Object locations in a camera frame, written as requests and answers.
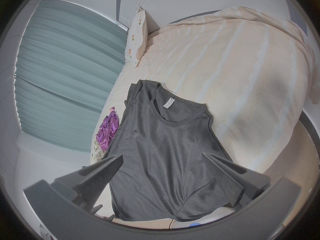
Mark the purple satin garment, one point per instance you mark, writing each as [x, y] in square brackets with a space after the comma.
[108, 131]

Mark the black T-shirt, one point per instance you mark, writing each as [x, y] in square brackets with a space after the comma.
[165, 154]

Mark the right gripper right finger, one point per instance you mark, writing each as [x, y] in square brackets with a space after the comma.
[225, 181]

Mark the bed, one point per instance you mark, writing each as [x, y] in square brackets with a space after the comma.
[225, 71]

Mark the blue-green curtain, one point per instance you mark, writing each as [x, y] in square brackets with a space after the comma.
[70, 71]

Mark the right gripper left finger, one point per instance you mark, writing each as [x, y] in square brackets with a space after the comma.
[97, 181]

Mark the white printed pillow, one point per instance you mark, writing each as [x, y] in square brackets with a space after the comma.
[137, 36]

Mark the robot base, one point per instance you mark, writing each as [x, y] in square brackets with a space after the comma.
[193, 225]

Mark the white printed pyjama garment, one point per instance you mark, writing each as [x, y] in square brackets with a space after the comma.
[98, 154]

